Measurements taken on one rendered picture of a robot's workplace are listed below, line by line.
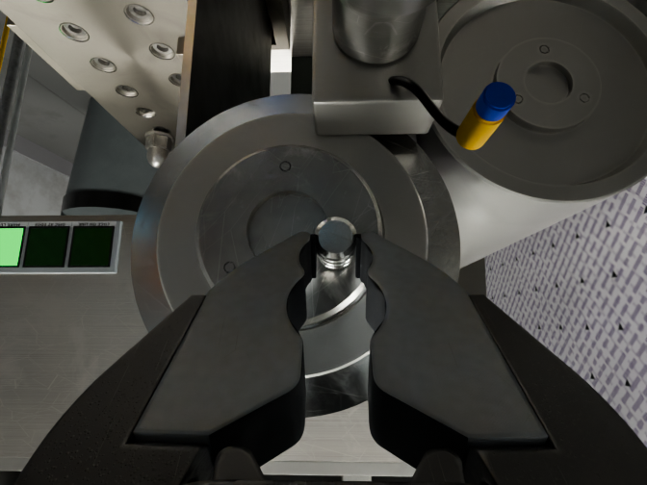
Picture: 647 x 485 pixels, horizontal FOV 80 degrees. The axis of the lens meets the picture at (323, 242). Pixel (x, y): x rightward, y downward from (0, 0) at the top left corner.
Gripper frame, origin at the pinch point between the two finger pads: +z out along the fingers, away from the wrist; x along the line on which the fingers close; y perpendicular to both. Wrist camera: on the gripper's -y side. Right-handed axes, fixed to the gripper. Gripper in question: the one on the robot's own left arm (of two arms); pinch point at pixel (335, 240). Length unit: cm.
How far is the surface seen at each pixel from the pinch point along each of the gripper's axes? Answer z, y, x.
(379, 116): 4.5, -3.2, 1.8
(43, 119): 239, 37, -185
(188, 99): 9.7, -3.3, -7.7
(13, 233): 33, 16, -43
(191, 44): 11.8, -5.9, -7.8
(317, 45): 5.3, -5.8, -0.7
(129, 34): 27.6, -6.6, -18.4
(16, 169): 242, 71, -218
